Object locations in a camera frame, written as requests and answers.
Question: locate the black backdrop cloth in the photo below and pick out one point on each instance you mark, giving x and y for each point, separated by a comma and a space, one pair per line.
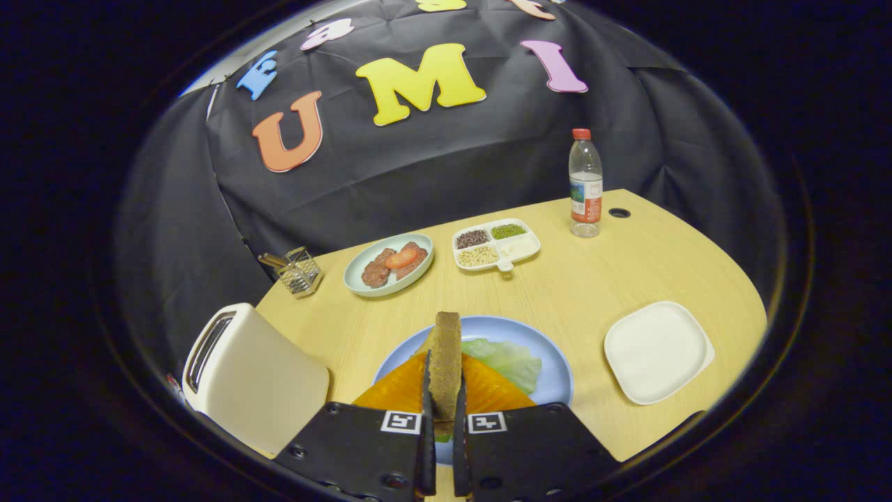
453, 153

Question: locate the small white square plate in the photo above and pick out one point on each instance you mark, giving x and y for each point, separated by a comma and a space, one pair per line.
655, 352

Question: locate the green lettuce leaf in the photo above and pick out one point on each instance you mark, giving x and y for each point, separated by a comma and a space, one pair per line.
509, 362

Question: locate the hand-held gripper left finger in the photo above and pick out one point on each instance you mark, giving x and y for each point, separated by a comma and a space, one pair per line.
426, 397

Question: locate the clear water bottle red label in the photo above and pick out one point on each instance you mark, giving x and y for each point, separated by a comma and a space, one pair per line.
586, 202

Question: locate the brown toast slice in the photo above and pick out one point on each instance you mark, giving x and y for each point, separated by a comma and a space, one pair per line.
446, 369

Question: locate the brown meat patty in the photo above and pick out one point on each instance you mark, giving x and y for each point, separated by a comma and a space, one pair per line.
415, 261
376, 272

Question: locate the pile of green beans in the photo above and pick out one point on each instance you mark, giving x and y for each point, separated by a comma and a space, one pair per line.
509, 231

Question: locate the white toaster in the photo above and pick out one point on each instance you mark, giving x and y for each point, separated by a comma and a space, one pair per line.
265, 383

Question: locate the pale green round plate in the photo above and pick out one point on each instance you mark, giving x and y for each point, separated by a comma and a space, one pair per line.
357, 268

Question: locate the pile of pale beans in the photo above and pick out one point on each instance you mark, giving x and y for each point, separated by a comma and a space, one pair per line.
478, 256

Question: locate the blue round plate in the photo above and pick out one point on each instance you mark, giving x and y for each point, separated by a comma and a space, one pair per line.
488, 328

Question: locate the pile of dark red beans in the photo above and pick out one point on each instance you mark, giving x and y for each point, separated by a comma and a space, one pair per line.
472, 239

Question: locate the brown wooden chopstick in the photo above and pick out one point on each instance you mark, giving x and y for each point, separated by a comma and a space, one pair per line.
272, 263
268, 259

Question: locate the red tomato slice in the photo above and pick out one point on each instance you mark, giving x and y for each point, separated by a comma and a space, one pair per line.
402, 259

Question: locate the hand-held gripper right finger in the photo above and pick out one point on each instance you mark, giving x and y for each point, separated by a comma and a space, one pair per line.
460, 432

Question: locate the white divided tray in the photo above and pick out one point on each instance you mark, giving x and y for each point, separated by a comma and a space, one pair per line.
519, 247

